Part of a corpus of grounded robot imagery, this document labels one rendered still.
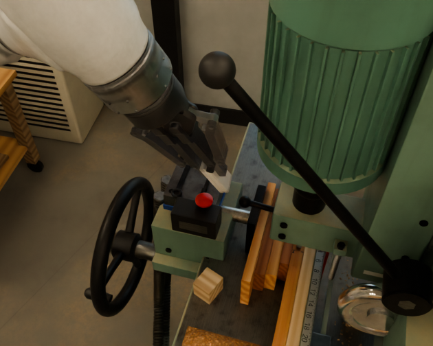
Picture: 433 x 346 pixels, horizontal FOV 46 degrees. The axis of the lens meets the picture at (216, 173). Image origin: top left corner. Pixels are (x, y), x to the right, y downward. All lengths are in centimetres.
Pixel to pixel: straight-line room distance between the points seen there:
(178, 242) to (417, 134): 49
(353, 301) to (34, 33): 53
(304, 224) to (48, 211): 157
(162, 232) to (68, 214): 131
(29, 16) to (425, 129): 41
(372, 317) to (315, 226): 15
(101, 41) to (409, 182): 39
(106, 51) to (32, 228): 173
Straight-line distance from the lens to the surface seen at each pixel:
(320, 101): 56
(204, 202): 86
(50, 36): 50
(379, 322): 79
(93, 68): 52
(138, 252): 105
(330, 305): 103
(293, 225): 80
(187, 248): 94
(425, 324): 73
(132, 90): 55
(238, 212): 92
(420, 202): 68
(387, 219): 71
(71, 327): 193
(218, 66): 46
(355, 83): 54
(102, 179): 229
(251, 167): 107
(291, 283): 88
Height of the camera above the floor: 170
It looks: 49 degrees down
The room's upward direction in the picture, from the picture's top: straight up
